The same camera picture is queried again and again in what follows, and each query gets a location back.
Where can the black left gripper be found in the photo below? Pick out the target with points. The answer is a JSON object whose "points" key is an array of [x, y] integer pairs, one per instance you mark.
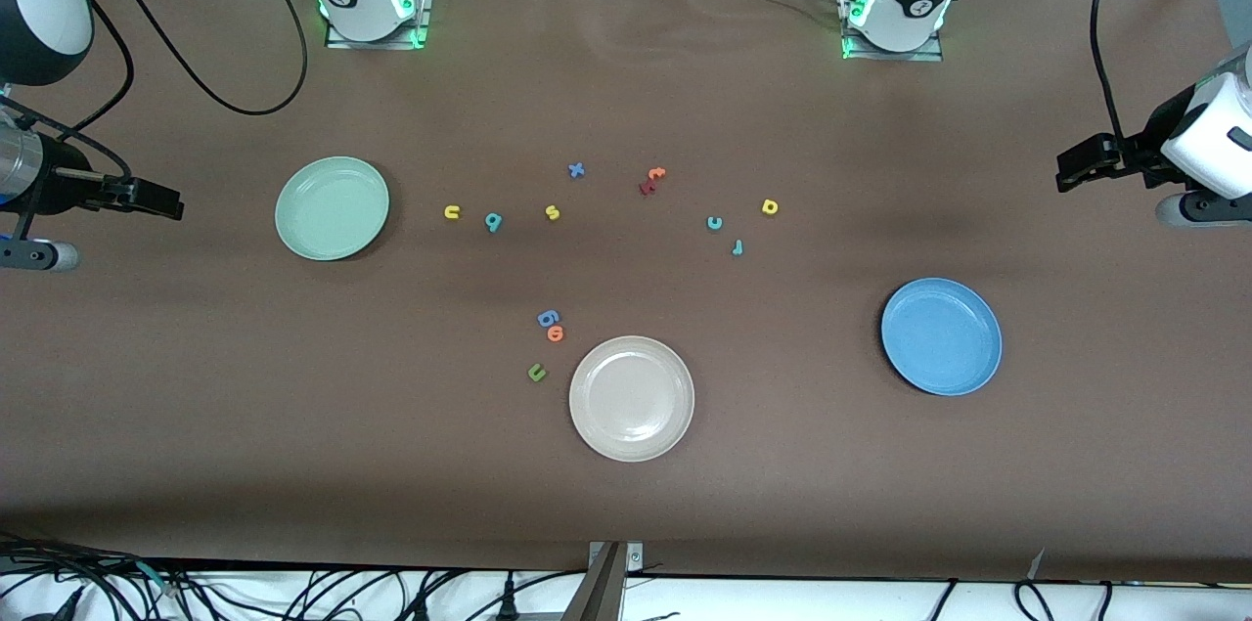
{"points": [[1146, 155]]}

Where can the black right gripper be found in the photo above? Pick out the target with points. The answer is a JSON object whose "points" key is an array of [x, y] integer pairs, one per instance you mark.
{"points": [[67, 177]]}

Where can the teal letter q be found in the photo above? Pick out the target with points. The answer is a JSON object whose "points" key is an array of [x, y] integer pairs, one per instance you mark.
{"points": [[493, 222]]}

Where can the green plate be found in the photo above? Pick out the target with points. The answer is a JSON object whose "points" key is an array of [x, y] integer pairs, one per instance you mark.
{"points": [[331, 208]]}

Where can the blue plate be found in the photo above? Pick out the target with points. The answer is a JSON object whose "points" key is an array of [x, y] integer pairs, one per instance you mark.
{"points": [[941, 335]]}

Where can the white paper tag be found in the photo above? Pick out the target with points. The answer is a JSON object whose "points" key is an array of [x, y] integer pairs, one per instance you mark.
{"points": [[1038, 564]]}

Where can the blue letter g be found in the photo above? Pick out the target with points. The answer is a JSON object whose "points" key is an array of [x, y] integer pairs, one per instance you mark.
{"points": [[548, 319]]}

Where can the beige plate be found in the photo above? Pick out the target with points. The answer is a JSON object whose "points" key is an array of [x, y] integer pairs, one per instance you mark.
{"points": [[631, 398]]}

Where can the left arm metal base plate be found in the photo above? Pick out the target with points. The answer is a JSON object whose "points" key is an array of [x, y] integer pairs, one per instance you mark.
{"points": [[890, 56]]}

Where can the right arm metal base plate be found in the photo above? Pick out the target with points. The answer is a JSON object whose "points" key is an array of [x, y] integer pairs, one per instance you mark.
{"points": [[425, 15]]}

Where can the metal camera post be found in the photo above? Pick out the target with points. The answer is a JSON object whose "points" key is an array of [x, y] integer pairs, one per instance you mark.
{"points": [[606, 592]]}

